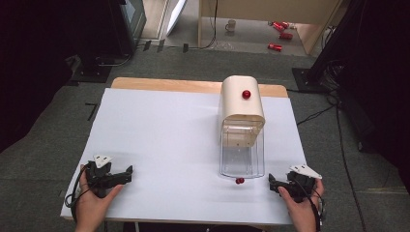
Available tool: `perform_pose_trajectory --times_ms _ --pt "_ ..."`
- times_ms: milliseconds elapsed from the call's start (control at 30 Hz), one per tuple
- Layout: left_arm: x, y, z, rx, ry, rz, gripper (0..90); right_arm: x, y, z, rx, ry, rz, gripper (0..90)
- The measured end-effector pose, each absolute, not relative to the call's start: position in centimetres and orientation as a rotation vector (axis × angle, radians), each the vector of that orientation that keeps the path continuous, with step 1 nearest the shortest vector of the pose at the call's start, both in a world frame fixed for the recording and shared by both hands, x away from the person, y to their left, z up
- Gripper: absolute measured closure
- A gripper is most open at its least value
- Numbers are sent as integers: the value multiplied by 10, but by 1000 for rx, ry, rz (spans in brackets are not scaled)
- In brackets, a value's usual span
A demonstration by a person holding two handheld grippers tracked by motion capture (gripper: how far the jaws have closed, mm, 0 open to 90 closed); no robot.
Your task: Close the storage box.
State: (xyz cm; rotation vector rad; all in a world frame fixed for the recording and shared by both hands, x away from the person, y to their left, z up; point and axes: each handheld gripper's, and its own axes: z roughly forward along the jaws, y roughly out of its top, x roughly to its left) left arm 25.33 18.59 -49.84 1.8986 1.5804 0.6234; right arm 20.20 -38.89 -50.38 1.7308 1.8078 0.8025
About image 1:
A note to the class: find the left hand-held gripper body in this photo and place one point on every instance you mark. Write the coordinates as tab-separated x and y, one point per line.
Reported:
98	176

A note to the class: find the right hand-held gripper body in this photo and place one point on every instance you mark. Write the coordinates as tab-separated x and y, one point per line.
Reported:
299	185

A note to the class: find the clear drawer with red knob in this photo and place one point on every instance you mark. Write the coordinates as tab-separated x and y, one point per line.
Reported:
241	161

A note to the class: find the person's right hand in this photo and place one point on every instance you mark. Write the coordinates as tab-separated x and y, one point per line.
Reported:
301	211

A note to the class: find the person's left hand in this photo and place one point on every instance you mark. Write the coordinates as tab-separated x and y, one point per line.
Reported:
92	206

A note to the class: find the white sheet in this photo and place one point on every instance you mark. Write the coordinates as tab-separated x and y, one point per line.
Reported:
161	145

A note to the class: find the black stand base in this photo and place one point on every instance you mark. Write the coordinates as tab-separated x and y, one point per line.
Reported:
92	69

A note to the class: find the black metal stand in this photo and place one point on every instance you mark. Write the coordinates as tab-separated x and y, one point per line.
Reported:
317	64

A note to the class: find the dark curtain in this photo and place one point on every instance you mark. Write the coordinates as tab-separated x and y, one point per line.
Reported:
383	80
35	64

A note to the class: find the red can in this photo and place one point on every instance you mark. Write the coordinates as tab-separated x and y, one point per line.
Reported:
286	35
285	24
278	26
275	47

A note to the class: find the black monitor cabinet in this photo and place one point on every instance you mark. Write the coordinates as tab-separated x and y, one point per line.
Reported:
129	22

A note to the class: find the grey mug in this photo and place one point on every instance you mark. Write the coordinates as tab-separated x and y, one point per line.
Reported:
230	25

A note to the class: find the white leaning board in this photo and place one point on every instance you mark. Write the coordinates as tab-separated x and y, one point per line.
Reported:
176	13

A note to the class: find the light wooden desk frame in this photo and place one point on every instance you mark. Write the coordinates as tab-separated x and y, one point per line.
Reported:
257	8

